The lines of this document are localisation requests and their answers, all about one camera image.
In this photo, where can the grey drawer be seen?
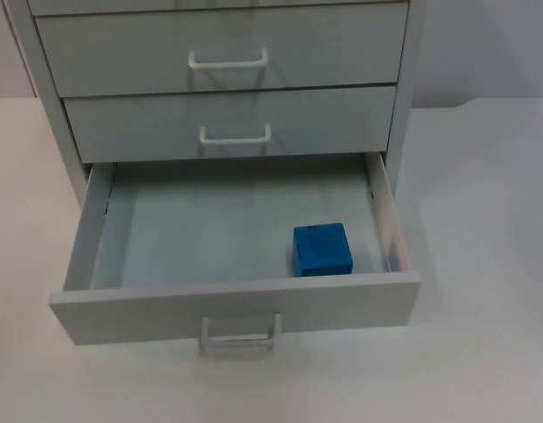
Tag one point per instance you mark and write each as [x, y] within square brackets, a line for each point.
[188, 304]

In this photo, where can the small grey chest of drawers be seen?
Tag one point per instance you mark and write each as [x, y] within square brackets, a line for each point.
[227, 66]

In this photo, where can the blue cube block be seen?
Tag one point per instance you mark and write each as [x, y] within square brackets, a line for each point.
[322, 250]

